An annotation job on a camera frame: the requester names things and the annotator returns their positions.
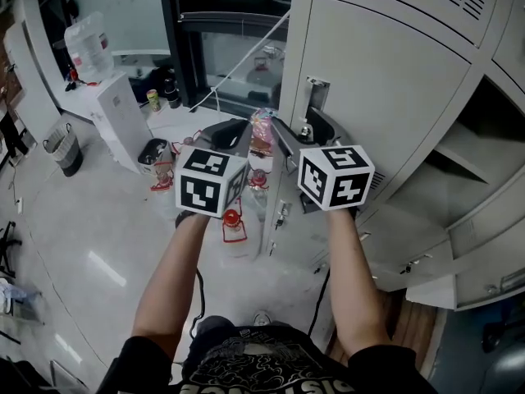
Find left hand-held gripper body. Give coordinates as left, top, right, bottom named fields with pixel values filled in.
left=175, top=144, right=250, bottom=230

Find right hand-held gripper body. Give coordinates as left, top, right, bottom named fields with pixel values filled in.
left=285, top=144, right=376, bottom=221

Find person's right forearm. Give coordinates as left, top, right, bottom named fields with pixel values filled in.
left=326, top=209, right=393, bottom=360

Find person's left forearm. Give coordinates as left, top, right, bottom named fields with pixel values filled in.
left=130, top=215, right=210, bottom=348

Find pink star-patterned helmet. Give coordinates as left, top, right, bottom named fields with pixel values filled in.
left=249, top=108, right=276, bottom=155

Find clear jug bright red cap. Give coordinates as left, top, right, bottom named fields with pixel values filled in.
left=221, top=206, right=249, bottom=245

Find black tumbler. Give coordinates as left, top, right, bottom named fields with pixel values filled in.
left=162, top=77, right=182, bottom=110

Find small cream fan heater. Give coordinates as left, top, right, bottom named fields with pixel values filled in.
left=137, top=137, right=172, bottom=176

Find black framed glass window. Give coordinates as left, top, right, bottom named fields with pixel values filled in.
left=157, top=0, right=294, bottom=118

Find white water dispenser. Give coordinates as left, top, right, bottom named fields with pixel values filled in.
left=88, top=71, right=153, bottom=175

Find person's black trousers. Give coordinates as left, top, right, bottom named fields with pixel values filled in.
left=196, top=315, right=272, bottom=338

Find white foam box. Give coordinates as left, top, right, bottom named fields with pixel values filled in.
left=404, top=276, right=457, bottom=311

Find grey woven basket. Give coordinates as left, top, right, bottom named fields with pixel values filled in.
left=42, top=121, right=85, bottom=179

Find large water jug pink label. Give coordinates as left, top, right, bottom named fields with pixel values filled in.
left=63, top=11, right=116, bottom=84

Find person's black printed T-shirt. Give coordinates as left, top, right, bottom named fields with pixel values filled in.
left=96, top=326, right=436, bottom=394

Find black folding stand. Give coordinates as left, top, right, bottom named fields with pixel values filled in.
left=0, top=219, right=24, bottom=279

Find white crumpled bag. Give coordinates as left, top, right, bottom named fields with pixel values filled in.
left=0, top=277, right=28, bottom=315

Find clear water jug red handle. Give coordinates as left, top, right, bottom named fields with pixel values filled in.
left=149, top=160, right=178, bottom=193
left=171, top=136, right=194, bottom=156
left=247, top=167, right=271, bottom=191

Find white rope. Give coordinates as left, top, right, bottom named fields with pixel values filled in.
left=187, top=9, right=293, bottom=113

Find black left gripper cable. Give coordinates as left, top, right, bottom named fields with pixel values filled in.
left=188, top=267, right=206, bottom=340

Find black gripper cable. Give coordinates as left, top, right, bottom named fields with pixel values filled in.
left=188, top=267, right=206, bottom=340
left=307, top=271, right=331, bottom=336

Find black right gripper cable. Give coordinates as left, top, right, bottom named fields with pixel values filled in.
left=307, top=271, right=331, bottom=336

